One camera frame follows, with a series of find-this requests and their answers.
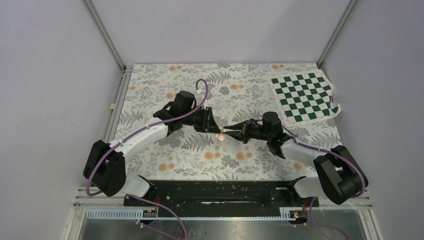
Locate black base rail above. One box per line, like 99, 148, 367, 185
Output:
144, 180, 319, 218

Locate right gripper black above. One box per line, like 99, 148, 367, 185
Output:
223, 118, 272, 144

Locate floral patterned table mat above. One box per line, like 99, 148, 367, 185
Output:
109, 62, 354, 182

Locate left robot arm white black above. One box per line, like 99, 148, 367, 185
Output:
83, 90, 221, 206

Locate green white checkered mat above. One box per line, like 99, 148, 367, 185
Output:
268, 69, 342, 127

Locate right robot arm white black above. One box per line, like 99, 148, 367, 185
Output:
224, 111, 369, 206

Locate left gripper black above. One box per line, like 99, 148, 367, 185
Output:
182, 106, 221, 134

